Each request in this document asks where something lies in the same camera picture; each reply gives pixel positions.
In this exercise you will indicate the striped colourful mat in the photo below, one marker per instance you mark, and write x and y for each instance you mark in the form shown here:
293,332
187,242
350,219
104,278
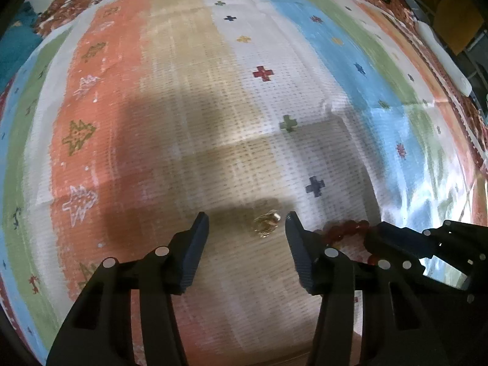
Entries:
228,121

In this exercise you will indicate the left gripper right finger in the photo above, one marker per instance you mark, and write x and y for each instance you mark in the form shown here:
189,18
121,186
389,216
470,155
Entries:
322,270

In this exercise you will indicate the teal pillow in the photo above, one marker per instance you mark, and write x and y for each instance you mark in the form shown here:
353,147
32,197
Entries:
18,42

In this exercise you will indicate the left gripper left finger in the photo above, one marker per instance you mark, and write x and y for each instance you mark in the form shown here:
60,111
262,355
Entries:
172,268

